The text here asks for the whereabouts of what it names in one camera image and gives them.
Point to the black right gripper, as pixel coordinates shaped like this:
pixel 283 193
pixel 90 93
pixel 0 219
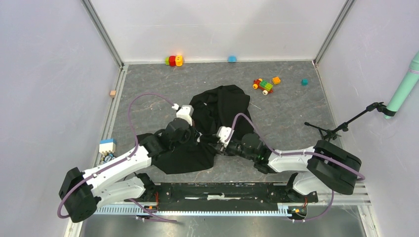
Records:
pixel 222 149

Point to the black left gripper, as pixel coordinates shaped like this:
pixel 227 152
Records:
pixel 189 129

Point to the black garment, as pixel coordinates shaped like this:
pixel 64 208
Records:
pixel 212 109

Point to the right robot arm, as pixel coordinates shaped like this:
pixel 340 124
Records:
pixel 324 167

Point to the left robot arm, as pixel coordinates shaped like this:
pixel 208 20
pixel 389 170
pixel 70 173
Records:
pixel 83 192

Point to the colourful toy brick car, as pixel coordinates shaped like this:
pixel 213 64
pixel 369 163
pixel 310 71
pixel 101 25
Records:
pixel 263 85

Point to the red yellow green toy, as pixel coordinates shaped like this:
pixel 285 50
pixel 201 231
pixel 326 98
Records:
pixel 174 60

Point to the blue white block toy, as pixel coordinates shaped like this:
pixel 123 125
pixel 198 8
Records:
pixel 107 146

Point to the blue monster card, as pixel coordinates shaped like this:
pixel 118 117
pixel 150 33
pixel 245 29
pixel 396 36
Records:
pixel 107 158

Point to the orange cube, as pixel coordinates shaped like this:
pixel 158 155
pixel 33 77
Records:
pixel 276 80

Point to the blue round block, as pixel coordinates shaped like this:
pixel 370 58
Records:
pixel 232 59

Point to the black tripod stand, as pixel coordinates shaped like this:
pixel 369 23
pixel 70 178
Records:
pixel 327 134

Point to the mint green tube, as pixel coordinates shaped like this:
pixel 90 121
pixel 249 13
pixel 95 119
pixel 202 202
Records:
pixel 405 87

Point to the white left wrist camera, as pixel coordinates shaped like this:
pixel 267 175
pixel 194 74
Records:
pixel 184 112

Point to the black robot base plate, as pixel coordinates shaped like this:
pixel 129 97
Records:
pixel 242 196

